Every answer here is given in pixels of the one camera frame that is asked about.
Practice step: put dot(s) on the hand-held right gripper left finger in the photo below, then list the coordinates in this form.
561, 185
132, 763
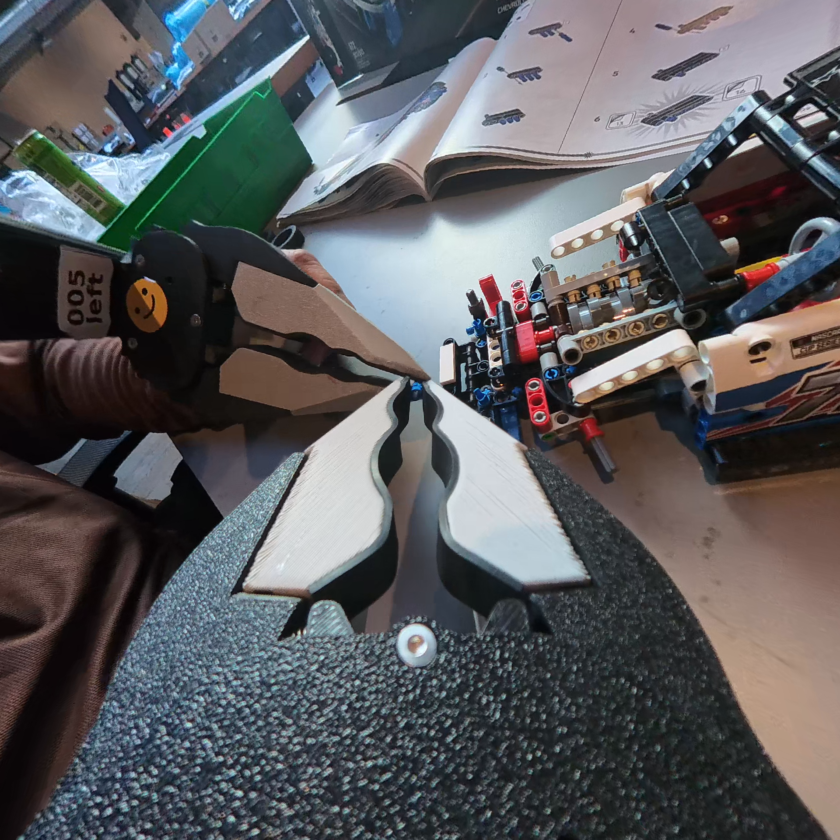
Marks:
321, 525

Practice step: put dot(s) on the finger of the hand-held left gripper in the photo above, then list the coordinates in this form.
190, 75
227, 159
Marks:
295, 305
275, 384

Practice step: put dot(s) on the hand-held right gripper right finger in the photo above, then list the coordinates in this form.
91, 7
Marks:
505, 518

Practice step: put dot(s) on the toy brick race car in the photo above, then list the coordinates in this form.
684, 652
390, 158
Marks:
676, 243

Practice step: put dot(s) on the person's left forearm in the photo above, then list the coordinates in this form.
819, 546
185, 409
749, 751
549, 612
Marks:
65, 394

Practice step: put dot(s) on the grey desk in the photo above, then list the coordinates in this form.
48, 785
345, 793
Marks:
722, 590

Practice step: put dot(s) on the person's left hand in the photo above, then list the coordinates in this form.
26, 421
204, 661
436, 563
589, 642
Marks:
318, 275

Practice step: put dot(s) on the clear plastic bag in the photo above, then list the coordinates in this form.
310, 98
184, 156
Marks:
138, 161

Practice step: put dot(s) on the green plastic bin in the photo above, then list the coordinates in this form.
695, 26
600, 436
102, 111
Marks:
229, 164

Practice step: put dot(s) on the green drink can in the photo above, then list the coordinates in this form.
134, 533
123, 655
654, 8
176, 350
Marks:
59, 170

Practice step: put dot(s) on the black storage shelf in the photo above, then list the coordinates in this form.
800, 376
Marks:
144, 92

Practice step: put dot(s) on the black toy set box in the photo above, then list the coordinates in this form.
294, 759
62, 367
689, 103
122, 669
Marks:
367, 39

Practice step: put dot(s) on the person's brown clothing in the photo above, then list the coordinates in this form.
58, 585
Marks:
52, 623

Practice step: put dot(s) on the open instruction booklet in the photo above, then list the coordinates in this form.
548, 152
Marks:
558, 85

